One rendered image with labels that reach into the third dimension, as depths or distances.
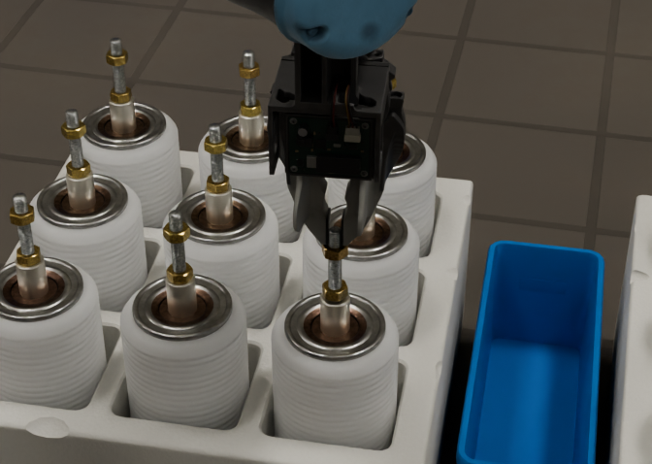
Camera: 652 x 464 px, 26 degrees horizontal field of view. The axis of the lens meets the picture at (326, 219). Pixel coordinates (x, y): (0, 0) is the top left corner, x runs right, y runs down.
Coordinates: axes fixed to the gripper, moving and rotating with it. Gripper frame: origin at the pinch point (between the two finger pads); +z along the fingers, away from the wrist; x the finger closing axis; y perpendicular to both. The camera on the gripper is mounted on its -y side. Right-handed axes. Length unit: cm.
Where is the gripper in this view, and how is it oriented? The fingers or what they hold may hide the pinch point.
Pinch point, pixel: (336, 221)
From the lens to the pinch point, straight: 100.3
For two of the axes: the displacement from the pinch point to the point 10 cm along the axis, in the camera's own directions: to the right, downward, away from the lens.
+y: -1.2, 5.9, -8.0
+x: 9.9, 0.7, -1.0
